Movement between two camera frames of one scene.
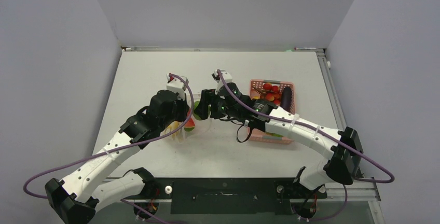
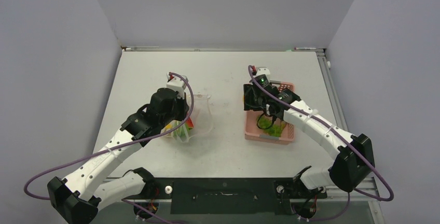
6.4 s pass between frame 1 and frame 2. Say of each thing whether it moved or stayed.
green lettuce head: moved
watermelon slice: stayed
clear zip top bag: stayed
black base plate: stayed
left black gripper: stayed
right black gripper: moved
